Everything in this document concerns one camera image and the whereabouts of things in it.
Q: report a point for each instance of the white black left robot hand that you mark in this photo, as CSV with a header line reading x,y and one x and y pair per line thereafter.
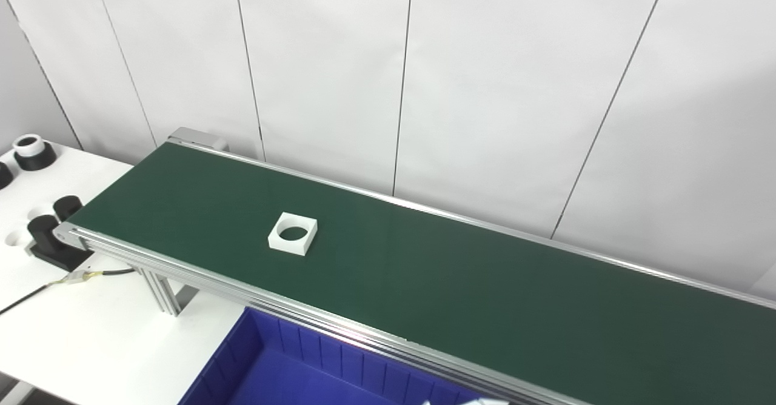
x,y
494,402

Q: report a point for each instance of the blue plastic bin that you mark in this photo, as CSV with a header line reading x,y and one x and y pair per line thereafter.
x,y
291,374

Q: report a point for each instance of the aluminium conveyor support leg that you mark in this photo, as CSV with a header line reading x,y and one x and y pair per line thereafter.
x,y
163,293

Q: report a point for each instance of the black base two cylinders part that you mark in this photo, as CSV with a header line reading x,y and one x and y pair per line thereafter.
x,y
48,241

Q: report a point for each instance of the green conveyor belt aluminium frame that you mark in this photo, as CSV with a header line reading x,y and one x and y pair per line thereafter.
x,y
461,284

